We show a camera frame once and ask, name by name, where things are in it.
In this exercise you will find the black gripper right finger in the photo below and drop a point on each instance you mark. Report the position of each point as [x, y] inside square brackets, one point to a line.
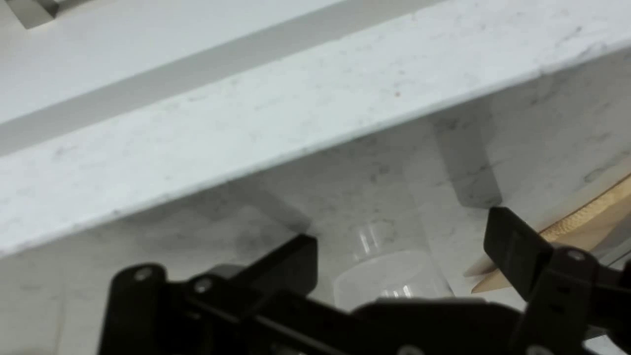
[558, 289]

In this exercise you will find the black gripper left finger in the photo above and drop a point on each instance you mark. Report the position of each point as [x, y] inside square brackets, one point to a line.
[197, 302]

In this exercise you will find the clear plastic cup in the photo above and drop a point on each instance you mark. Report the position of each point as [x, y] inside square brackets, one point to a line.
[387, 224]

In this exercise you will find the wooden spatula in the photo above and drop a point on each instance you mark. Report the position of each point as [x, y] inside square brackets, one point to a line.
[592, 228]

